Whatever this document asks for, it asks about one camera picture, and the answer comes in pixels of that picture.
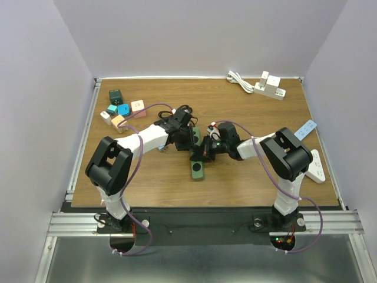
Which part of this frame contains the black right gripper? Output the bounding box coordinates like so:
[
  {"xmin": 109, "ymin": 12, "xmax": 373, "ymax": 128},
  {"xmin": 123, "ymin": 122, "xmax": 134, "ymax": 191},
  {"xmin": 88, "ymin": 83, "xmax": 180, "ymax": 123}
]
[{"xmin": 192, "ymin": 136, "xmax": 230, "ymax": 163}]

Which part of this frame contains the dark green power strip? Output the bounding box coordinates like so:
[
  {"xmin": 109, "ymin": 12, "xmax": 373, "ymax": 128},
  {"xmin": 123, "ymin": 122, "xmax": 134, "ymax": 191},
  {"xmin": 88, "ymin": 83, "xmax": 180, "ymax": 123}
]
[{"xmin": 190, "ymin": 127, "xmax": 204, "ymax": 181}]

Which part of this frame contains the pink cube adapter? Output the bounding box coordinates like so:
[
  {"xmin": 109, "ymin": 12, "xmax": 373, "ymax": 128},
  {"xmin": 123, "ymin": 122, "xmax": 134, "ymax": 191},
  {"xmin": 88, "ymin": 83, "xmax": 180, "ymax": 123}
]
[{"xmin": 131, "ymin": 100, "xmax": 147, "ymax": 118}]

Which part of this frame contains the blue square adapter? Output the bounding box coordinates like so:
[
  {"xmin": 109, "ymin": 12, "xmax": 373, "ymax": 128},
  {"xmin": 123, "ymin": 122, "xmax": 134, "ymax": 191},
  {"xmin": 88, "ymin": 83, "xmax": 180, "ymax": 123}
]
[{"xmin": 117, "ymin": 103, "xmax": 131, "ymax": 117}]

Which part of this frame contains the dark green charger plug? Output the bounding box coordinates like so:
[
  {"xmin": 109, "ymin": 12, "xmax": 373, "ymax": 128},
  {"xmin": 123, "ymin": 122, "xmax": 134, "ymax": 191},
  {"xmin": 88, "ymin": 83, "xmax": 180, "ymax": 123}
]
[{"xmin": 109, "ymin": 89, "xmax": 123, "ymax": 106}]

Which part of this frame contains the teal usb charger plug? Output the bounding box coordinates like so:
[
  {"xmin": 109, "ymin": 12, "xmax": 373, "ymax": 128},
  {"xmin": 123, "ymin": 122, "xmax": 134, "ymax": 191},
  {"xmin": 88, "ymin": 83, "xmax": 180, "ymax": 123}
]
[{"xmin": 106, "ymin": 104, "xmax": 118, "ymax": 115}]

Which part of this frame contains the white square adapter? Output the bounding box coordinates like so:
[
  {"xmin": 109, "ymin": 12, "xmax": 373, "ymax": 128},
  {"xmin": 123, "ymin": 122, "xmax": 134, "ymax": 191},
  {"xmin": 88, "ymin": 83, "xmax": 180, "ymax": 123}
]
[{"xmin": 100, "ymin": 111, "xmax": 112, "ymax": 126}]

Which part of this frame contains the light blue power strip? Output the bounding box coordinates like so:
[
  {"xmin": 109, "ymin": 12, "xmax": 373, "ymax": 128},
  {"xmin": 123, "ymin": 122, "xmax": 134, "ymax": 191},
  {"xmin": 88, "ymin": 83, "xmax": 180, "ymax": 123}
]
[{"xmin": 294, "ymin": 120, "xmax": 317, "ymax": 141}]

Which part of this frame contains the white triangular power strip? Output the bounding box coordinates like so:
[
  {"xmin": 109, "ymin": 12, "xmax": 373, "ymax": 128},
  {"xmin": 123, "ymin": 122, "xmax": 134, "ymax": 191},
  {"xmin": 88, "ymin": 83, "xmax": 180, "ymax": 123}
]
[{"xmin": 306, "ymin": 149, "xmax": 326, "ymax": 184}]

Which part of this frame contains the light blue small adapter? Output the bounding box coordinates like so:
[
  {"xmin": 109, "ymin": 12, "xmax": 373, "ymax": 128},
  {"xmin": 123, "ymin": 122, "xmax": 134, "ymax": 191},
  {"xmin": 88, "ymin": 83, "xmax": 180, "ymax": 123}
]
[{"xmin": 158, "ymin": 146, "xmax": 168, "ymax": 152}]

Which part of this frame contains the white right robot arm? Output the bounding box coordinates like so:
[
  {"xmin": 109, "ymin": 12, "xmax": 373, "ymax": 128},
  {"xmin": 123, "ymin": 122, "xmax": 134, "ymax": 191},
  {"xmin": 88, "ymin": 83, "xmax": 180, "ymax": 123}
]
[{"xmin": 190, "ymin": 121, "xmax": 313, "ymax": 230}]

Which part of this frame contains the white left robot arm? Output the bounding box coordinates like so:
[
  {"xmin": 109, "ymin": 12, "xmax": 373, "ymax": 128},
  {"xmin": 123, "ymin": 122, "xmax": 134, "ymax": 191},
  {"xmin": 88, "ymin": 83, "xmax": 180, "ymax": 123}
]
[{"xmin": 85, "ymin": 105, "xmax": 194, "ymax": 232}]

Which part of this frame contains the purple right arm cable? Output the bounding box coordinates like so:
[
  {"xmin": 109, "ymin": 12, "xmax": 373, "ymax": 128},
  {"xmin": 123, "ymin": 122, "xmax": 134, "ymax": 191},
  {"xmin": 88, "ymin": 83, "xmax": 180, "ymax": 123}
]
[{"xmin": 213, "ymin": 119, "xmax": 324, "ymax": 255}]

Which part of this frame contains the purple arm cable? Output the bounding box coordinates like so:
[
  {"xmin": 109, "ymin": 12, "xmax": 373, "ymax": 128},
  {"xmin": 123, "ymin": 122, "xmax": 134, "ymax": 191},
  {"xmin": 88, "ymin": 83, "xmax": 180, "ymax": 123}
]
[
  {"xmin": 213, "ymin": 119, "xmax": 324, "ymax": 255},
  {"xmin": 117, "ymin": 102, "xmax": 174, "ymax": 256}
]

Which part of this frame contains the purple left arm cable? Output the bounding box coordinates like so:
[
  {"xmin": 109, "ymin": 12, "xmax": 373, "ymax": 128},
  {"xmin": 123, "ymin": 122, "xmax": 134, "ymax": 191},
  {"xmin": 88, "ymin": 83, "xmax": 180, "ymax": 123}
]
[{"xmin": 117, "ymin": 102, "xmax": 174, "ymax": 256}]

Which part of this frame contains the white coiled cable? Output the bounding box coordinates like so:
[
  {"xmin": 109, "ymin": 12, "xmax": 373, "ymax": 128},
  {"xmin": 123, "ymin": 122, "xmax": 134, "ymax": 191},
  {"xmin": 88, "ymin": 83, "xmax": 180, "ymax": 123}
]
[{"xmin": 226, "ymin": 70, "xmax": 255, "ymax": 94}]

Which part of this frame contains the aluminium left side rail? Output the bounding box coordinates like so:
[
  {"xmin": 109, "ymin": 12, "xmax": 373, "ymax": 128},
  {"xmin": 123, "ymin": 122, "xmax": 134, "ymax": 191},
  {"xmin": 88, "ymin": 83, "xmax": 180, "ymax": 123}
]
[{"xmin": 64, "ymin": 78, "xmax": 102, "ymax": 202}]

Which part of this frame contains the aluminium rail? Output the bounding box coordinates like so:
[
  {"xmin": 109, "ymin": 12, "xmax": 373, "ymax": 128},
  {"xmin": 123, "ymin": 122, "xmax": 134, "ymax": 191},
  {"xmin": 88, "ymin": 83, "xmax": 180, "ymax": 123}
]
[
  {"xmin": 64, "ymin": 78, "xmax": 102, "ymax": 202},
  {"xmin": 47, "ymin": 210, "xmax": 364, "ymax": 237}
]

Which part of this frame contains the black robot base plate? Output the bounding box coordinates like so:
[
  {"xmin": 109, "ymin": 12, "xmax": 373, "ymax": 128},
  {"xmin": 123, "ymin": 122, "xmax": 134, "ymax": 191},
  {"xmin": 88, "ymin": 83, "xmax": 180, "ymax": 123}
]
[{"xmin": 94, "ymin": 207, "xmax": 306, "ymax": 247}]

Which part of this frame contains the aluminium front rail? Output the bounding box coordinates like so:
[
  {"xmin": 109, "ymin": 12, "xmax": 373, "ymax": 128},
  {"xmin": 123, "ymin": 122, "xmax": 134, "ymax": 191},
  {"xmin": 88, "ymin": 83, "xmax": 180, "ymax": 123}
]
[{"xmin": 47, "ymin": 210, "xmax": 364, "ymax": 237}]

